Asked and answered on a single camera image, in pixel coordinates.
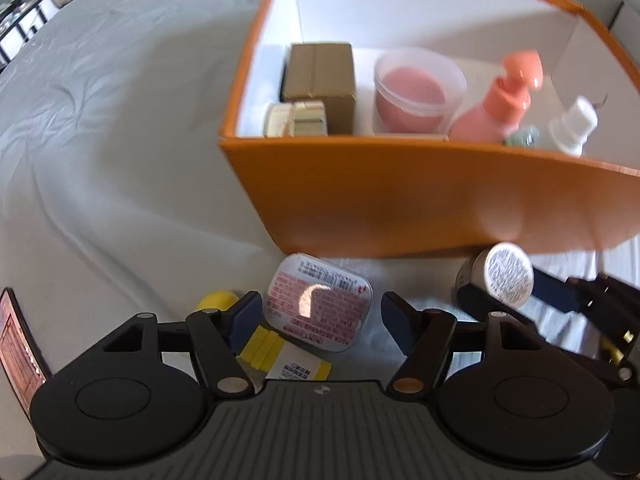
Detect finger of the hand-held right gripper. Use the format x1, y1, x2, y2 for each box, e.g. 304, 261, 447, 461
456, 280, 541, 334
531, 266, 609, 312

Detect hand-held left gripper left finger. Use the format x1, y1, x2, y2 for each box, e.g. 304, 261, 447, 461
54, 290, 264, 396

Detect rectangular tin pink label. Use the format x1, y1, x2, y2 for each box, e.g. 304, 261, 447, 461
264, 252, 374, 354

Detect orange cardboard box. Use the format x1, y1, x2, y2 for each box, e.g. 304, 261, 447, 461
218, 0, 640, 260

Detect brown cardboard box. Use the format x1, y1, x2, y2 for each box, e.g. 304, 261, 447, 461
279, 42, 357, 136

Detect dark jar white label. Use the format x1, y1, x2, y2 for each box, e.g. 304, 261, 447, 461
456, 242, 535, 311

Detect yellow box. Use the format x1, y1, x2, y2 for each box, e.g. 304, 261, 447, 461
235, 327, 334, 381

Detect small green item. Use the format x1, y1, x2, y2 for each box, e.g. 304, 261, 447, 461
502, 126, 541, 149

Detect cream jar gold lid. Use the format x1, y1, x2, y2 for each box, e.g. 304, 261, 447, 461
263, 100, 331, 139

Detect clear tub pink contents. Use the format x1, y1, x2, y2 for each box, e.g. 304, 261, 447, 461
372, 45, 469, 136

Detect cluttered nightstand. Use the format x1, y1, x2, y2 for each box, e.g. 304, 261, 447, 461
0, 0, 57, 69

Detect yellow round object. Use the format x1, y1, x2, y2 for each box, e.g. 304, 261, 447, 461
197, 290, 242, 314

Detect pink pump bottle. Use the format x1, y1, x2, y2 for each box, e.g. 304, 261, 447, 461
447, 49, 545, 144

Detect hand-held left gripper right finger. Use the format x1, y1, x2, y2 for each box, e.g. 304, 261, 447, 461
381, 290, 584, 397

